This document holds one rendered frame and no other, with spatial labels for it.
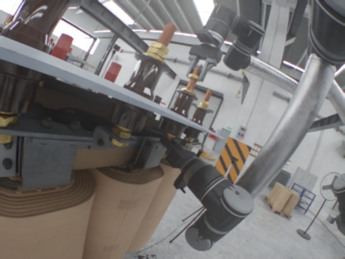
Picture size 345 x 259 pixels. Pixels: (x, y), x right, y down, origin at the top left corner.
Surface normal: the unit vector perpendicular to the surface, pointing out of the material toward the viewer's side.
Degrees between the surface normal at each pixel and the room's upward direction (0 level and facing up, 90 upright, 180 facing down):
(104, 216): 90
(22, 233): 90
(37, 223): 90
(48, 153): 90
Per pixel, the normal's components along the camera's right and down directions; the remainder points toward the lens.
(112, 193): 0.18, 0.17
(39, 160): 0.83, 0.40
